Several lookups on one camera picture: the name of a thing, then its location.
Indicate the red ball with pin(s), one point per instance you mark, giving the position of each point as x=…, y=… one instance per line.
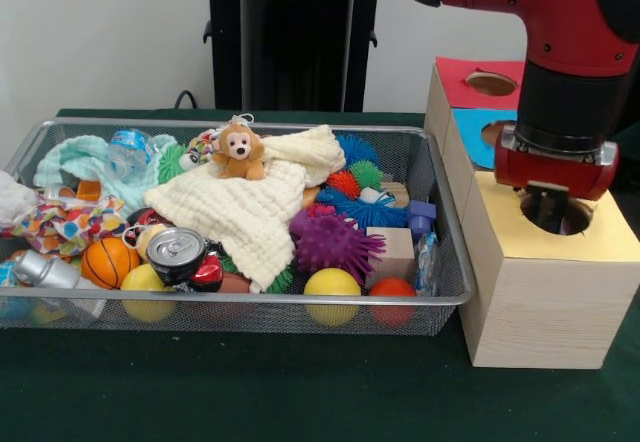
x=392, y=289

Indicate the orange toy basketball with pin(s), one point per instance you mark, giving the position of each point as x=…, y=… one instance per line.
x=107, y=262

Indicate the black soda can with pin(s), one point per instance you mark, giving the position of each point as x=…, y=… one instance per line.
x=175, y=252

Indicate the mint green cloth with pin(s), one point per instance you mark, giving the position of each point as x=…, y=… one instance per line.
x=55, y=162

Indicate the brown monkey plush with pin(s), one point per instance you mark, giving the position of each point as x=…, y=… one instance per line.
x=239, y=149

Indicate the dark green table cloth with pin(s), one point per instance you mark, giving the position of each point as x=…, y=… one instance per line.
x=250, y=387

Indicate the purple spiky ball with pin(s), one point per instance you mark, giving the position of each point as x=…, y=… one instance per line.
x=330, y=242

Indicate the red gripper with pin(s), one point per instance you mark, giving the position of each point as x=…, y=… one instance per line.
x=550, y=177

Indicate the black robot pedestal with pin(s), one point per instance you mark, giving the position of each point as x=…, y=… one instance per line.
x=300, y=37

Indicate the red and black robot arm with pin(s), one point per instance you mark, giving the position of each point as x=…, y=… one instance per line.
x=565, y=37

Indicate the clear plastic bottle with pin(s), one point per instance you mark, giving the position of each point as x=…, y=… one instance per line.
x=127, y=157

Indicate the silver mesh bin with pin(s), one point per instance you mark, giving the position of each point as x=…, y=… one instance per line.
x=225, y=318

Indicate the wooden box with three holes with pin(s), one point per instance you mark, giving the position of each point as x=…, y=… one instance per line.
x=550, y=322

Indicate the cream waffle cloth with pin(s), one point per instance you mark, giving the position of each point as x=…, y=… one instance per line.
x=240, y=212

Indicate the cloth with coloured dots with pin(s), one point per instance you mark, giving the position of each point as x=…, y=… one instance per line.
x=65, y=222

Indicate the yellow ball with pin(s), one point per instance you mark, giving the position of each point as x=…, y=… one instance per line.
x=332, y=287

